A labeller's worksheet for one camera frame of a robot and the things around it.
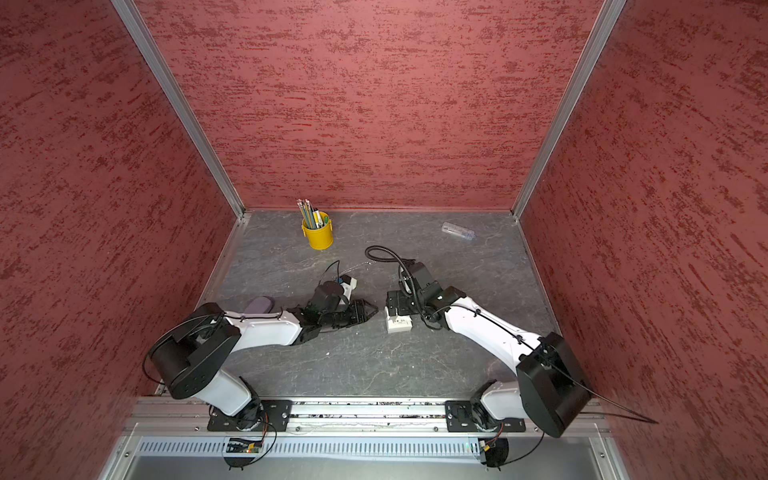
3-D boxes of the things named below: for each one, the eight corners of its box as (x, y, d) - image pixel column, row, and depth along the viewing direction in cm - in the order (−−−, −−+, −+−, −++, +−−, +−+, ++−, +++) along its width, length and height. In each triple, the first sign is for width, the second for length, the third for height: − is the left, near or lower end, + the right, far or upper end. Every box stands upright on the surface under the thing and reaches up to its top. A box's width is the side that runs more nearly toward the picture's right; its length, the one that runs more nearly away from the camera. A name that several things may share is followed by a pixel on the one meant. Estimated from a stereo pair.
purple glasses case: (248, 313, 94) (245, 310, 92) (252, 301, 97) (249, 297, 95) (268, 313, 94) (265, 310, 92) (271, 301, 97) (269, 297, 95)
